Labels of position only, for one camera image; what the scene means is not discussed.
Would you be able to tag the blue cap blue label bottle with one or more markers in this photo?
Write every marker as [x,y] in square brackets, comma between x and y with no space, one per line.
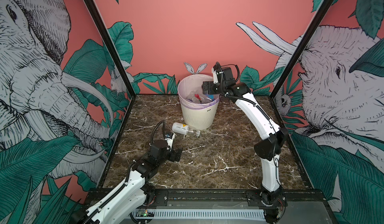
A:
[195,97]

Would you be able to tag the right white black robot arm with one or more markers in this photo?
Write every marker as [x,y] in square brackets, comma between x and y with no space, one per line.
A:
[272,135]

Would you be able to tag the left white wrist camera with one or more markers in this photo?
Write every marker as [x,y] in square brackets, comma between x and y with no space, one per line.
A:
[170,136]

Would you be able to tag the pink plastic bin liner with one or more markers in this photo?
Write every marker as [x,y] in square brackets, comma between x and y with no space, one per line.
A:
[191,83]

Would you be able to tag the black front rail frame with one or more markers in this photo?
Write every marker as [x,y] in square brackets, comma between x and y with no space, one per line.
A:
[299,206]

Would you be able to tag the white vented strip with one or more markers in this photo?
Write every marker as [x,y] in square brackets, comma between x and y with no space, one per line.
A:
[168,214]

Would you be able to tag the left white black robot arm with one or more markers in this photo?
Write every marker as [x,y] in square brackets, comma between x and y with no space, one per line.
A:
[133,191]

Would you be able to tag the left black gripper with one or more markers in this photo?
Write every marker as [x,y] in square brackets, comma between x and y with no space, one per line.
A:
[173,157]

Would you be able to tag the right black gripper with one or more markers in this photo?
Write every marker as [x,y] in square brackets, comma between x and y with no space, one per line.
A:
[212,84]

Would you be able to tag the white bottle yellow triangle label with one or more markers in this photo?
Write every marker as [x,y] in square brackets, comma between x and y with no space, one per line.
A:
[185,130]

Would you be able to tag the cream ribbed waste bin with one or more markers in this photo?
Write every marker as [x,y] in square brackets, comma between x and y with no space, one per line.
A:
[199,119]

